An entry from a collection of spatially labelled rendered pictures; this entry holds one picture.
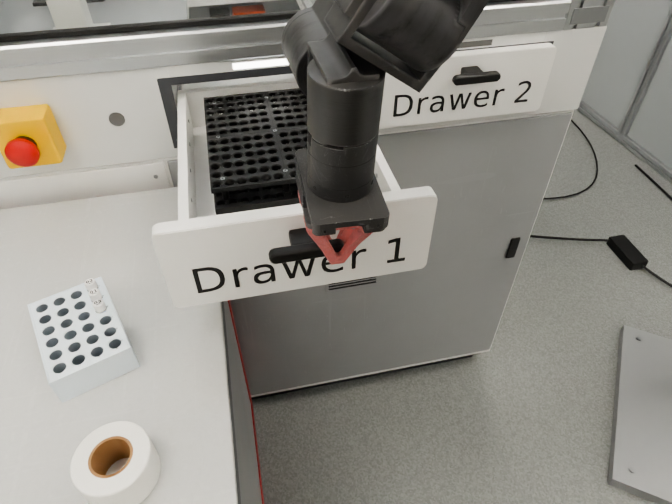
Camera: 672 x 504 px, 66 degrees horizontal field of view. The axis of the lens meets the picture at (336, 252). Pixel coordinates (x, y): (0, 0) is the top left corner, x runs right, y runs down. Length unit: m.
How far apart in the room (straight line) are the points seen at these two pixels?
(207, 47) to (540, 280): 1.37
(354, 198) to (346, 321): 0.79
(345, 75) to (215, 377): 0.36
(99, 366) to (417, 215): 0.37
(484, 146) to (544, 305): 0.88
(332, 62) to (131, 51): 0.44
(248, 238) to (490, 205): 0.66
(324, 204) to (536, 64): 0.57
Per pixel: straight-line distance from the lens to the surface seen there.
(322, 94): 0.38
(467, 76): 0.83
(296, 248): 0.50
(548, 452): 1.48
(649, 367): 1.70
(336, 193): 0.43
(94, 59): 0.80
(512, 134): 1.00
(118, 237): 0.80
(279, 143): 0.67
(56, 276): 0.78
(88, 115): 0.84
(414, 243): 0.58
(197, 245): 0.53
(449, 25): 0.38
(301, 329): 1.19
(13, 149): 0.80
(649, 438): 1.57
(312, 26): 0.45
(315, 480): 1.36
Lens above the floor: 1.26
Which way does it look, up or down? 44 degrees down
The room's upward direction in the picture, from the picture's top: straight up
